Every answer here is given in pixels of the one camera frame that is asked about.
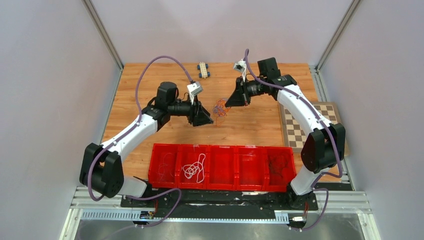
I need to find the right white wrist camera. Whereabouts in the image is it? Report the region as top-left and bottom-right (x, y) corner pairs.
(233, 59), (247, 82)

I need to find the orange blue cable bundle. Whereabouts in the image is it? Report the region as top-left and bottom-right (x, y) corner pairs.
(211, 97), (231, 128)

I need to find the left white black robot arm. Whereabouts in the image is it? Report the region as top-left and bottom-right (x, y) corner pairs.
(79, 81), (214, 207)

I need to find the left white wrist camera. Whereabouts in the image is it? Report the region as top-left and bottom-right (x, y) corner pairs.
(187, 81), (203, 105)

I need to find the red bin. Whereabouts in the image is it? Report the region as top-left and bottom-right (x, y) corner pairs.
(179, 144), (209, 190)
(237, 146), (266, 191)
(148, 143), (182, 189)
(207, 145), (237, 191)
(264, 146), (297, 193)

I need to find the thin black cable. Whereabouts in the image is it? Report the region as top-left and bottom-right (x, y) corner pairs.
(268, 154), (292, 181)

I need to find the aluminium frame rail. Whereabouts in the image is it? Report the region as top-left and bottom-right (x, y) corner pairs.
(70, 187), (372, 214)

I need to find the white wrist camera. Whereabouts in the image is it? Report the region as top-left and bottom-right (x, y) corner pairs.
(187, 81), (203, 105)
(233, 59), (247, 82)

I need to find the red bin middle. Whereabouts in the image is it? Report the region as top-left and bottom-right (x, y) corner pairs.
(207, 145), (237, 191)

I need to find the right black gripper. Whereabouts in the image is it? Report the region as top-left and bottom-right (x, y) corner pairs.
(225, 76), (267, 108)

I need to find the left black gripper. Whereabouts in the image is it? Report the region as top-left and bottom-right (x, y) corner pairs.
(167, 93), (214, 127)

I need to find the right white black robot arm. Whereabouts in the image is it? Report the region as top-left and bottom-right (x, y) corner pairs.
(225, 57), (346, 209)

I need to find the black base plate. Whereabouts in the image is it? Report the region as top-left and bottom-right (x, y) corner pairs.
(120, 189), (318, 220)

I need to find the white slotted cable duct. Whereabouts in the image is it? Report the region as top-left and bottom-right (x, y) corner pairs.
(80, 210), (290, 223)

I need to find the white blue toy car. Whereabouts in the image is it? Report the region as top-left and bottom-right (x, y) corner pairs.
(197, 62), (210, 79)

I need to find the wooden chessboard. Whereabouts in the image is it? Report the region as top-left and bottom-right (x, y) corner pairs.
(279, 101), (342, 153)

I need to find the red bin rightmost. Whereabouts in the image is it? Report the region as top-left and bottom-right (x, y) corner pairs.
(264, 146), (297, 193)

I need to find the thin pink cable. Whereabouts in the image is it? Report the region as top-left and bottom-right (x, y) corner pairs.
(157, 152), (176, 182)

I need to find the white cable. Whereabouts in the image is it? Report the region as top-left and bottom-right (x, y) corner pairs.
(182, 152), (208, 184)

